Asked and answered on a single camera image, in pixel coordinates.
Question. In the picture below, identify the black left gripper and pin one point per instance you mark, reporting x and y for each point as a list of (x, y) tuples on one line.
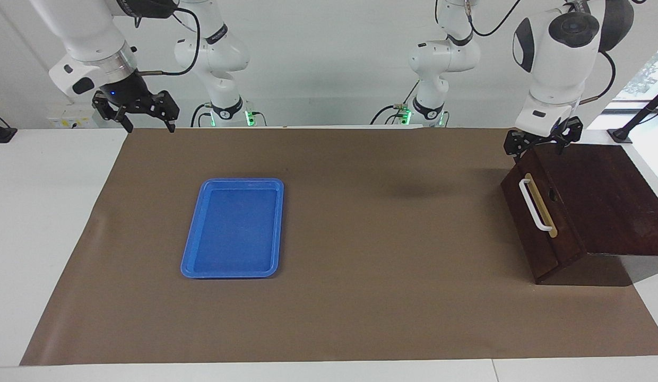
[(549, 139)]

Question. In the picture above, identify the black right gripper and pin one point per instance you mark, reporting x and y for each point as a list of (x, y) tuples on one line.
[(124, 91)]

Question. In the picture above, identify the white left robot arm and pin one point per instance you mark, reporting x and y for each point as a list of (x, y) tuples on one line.
[(557, 69)]

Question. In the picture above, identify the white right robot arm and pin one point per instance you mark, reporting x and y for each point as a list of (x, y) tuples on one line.
[(90, 32)]

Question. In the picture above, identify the dark wooden drawer cabinet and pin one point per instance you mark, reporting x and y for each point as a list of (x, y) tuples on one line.
[(615, 201)]

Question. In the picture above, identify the black clamp stand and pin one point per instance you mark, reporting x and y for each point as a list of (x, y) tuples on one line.
[(621, 135)]

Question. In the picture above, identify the window with greenery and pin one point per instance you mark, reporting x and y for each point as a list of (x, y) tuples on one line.
[(647, 74)]

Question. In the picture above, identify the blue plastic tray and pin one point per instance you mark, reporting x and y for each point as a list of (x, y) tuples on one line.
[(233, 233)]

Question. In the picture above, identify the brown table mat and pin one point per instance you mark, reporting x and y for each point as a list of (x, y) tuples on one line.
[(361, 297)]

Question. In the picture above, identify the white wall socket box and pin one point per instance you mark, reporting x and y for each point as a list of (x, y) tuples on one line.
[(69, 119)]

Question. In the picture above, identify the black desk mount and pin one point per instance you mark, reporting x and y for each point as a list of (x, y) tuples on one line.
[(0, 135)]

